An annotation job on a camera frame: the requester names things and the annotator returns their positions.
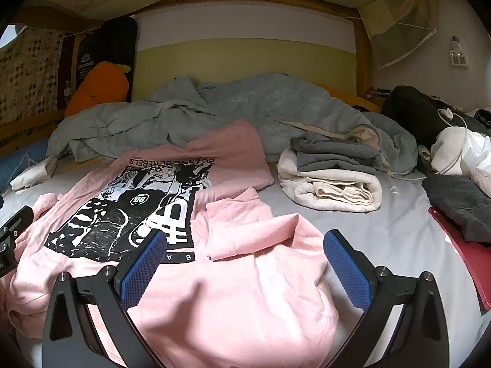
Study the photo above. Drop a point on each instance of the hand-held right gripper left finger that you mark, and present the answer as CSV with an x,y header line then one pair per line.
x,y
142,272

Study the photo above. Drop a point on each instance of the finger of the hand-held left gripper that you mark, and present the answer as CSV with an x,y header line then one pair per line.
x,y
15,234

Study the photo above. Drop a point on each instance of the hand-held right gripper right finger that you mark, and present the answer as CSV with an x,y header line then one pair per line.
x,y
345,272

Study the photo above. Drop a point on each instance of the pink printed sweatshirt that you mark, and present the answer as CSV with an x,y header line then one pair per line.
x,y
238,295

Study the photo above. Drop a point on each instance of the small white cloth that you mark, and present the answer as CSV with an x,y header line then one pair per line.
x,y
30,176

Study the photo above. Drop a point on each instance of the grey printed bed sheet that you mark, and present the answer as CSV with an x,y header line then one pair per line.
x,y
402,230

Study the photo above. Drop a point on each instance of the blue pillow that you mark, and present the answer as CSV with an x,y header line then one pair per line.
x,y
23,157

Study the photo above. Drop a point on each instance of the folded cream garment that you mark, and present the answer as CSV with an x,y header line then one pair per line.
x,y
330,188

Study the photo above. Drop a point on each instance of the folded grey garment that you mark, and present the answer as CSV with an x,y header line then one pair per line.
x,y
330,153

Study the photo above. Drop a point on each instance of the red folder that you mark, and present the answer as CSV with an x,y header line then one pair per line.
x,y
472,264

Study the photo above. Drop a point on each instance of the dark grey cloth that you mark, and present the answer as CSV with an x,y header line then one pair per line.
x,y
460,203

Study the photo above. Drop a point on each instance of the patterned curtain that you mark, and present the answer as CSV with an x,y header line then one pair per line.
x,y
30,69

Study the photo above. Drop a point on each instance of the orange carrot plush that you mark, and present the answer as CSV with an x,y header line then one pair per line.
x,y
99,88

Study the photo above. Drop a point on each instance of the yellow pillow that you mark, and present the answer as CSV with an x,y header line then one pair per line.
x,y
360,103

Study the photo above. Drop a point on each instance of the black garment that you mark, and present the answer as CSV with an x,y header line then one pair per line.
x,y
410,115

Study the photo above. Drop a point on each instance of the white garment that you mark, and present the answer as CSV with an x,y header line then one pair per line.
x,y
460,145

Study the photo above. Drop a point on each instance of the grey duvet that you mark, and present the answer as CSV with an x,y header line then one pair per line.
x,y
249,107

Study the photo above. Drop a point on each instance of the pale hanging net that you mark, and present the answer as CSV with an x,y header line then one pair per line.
x,y
399,11

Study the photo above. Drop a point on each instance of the white wall socket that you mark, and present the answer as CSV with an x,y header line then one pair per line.
x,y
459,57

